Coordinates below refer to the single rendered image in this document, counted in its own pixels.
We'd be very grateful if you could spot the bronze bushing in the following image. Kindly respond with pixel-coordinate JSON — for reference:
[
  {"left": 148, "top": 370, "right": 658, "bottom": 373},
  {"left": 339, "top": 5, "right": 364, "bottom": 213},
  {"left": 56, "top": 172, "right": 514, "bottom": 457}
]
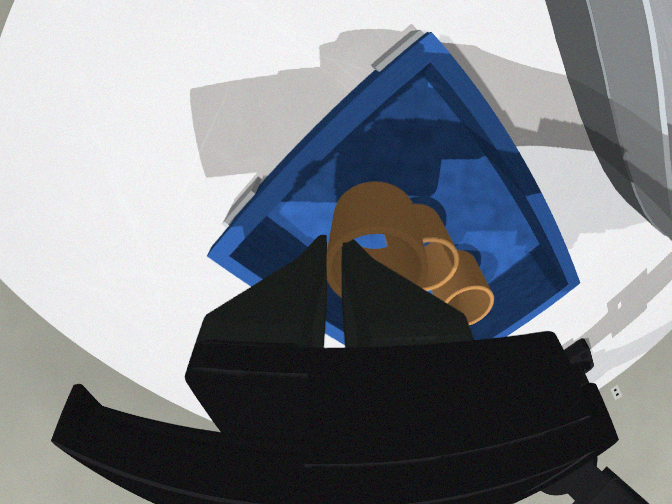
[
  {"left": 326, "top": 182, "right": 428, "bottom": 298},
  {"left": 413, "top": 204, "right": 459, "bottom": 291},
  {"left": 432, "top": 250, "right": 494, "bottom": 325}
]

